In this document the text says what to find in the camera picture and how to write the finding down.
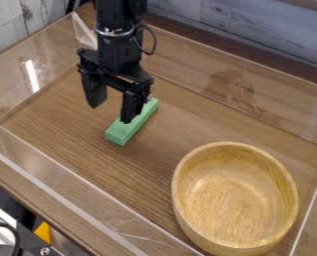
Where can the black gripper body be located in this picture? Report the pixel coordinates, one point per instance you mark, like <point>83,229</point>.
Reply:
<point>115,61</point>

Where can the green rectangular block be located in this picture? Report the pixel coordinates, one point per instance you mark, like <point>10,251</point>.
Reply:
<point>119,132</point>

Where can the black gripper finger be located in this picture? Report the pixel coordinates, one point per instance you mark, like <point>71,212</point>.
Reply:
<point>133,103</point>
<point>95,89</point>

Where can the clear acrylic corner bracket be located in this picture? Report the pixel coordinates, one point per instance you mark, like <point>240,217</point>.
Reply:
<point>83,33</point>

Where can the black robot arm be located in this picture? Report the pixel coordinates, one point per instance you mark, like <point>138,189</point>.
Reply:
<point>119,17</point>

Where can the brown wooden bowl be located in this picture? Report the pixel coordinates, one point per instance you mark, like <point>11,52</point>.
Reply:
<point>234,199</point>

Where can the yellow black machine base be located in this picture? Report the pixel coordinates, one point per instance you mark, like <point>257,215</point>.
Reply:
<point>19,241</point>

